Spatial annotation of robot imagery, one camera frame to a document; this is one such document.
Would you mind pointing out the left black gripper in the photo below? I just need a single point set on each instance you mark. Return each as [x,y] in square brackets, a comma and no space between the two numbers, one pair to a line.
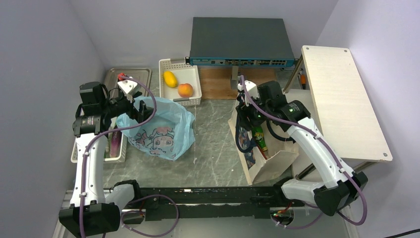
[143,113]

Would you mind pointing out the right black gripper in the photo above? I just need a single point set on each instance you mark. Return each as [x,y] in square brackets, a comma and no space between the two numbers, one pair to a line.
[244,111]

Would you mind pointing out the green glass bottle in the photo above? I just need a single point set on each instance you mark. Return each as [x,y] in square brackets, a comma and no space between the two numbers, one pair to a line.
[258,135]

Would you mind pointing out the light blue plastic grocery bag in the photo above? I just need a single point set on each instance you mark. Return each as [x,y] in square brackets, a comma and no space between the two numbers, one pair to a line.
[168,135]

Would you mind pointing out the yellow lemon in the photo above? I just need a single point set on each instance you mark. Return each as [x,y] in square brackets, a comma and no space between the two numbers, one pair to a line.
[170,79]

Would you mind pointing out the purple eggplant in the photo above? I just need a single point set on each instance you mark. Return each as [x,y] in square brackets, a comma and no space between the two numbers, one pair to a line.
[114,144]

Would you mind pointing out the orange peach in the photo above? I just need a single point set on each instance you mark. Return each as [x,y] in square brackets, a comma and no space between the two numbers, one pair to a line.
[185,90]

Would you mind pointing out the beige canvas tote bag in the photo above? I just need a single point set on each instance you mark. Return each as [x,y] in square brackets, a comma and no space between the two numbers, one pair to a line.
[260,166]

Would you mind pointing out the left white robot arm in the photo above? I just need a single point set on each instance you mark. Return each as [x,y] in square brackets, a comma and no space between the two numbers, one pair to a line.
[90,211]

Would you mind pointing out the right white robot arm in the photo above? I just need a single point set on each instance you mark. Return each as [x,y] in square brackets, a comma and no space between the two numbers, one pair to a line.
[340,184]

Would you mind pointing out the metal tray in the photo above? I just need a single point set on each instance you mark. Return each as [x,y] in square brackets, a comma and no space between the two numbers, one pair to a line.
[142,75]

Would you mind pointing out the metal monitor stand base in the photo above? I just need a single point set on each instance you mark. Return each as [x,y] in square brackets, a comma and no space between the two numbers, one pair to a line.
[235,77]

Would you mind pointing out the white perforated basket rear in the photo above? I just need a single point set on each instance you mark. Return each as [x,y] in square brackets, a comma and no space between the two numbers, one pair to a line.
[184,73]

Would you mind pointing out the white perforated basket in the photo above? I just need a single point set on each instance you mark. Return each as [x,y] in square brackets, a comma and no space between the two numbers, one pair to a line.
[98,147]
[184,73]

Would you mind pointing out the wooden board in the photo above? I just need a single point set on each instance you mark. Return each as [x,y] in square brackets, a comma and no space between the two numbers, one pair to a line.
[216,82]

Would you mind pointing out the white perforated basket left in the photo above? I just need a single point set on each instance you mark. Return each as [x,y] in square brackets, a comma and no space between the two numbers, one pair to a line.
[98,147]

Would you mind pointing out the orange object behind shelf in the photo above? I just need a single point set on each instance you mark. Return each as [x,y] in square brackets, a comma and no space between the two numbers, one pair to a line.
[303,81]

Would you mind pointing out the white shelf table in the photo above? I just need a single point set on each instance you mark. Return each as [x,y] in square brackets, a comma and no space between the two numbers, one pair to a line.
[338,102]

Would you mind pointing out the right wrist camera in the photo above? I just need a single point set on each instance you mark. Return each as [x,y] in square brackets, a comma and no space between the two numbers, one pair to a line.
[250,87]

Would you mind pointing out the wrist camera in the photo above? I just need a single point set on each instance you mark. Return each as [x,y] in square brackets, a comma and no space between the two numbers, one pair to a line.
[250,87]
[127,84]

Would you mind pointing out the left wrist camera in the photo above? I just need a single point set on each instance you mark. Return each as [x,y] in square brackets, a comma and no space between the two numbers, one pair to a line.
[127,84]

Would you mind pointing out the network switch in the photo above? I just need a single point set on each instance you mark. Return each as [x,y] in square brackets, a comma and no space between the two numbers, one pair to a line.
[242,42]

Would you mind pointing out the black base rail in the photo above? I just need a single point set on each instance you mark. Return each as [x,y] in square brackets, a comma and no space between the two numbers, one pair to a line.
[259,202]

